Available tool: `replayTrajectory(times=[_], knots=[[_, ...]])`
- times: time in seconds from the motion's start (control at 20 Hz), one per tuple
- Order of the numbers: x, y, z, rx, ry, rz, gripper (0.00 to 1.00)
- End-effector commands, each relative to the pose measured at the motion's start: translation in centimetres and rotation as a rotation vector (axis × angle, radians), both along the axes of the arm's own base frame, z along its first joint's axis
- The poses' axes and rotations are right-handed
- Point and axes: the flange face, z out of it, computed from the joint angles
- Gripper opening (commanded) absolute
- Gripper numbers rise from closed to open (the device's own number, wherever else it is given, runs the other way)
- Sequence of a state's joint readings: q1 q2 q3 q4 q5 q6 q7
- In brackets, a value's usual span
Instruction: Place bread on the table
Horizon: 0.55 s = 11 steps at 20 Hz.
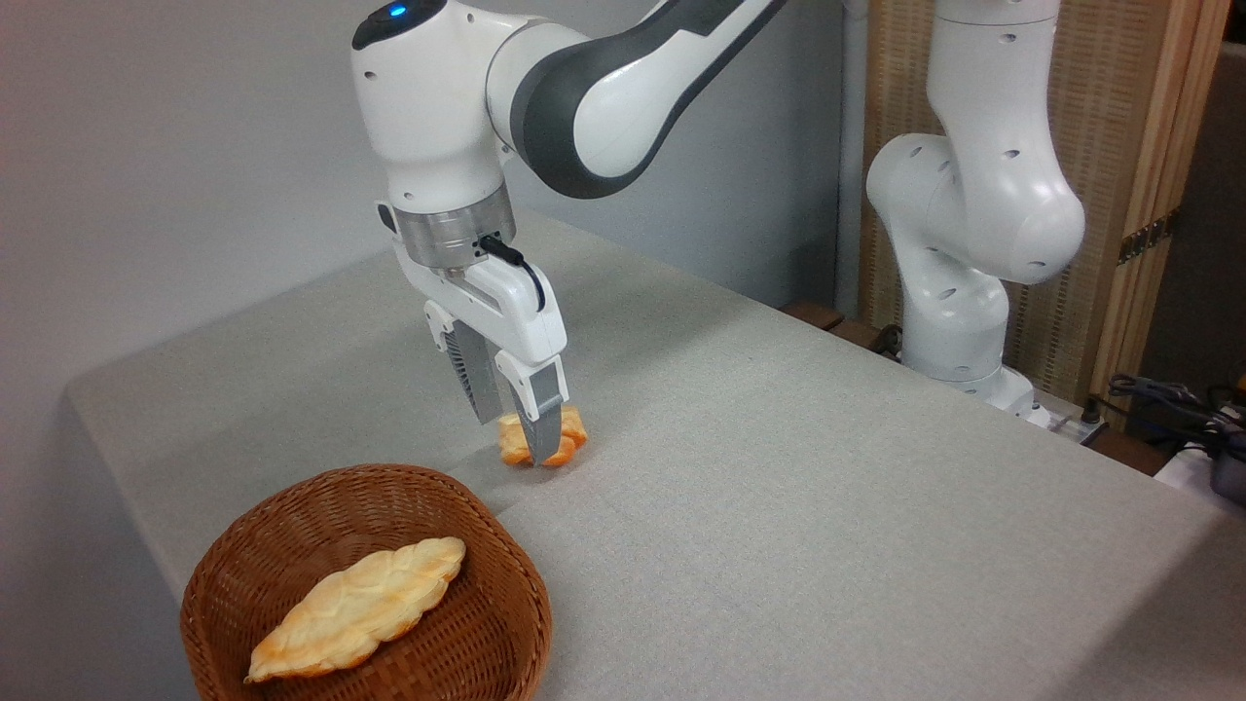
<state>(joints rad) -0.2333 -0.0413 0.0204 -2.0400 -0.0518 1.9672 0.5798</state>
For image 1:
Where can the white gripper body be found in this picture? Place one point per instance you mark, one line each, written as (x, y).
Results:
(511, 312)

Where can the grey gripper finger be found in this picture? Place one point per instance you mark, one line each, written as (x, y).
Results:
(545, 409)
(477, 375)

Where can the small round bread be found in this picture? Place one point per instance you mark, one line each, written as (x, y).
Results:
(572, 435)

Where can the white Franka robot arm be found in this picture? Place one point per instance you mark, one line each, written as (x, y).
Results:
(973, 195)

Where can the long braided bread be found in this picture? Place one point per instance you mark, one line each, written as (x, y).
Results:
(360, 604)

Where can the brown wicker basket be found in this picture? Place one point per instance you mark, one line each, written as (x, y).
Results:
(487, 604)

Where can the brown wooden block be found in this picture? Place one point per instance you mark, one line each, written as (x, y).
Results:
(813, 313)

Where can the woven wooden folding screen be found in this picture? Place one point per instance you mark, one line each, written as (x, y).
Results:
(1119, 117)

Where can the dark grey round object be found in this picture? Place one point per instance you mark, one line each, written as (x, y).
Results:
(1231, 472)

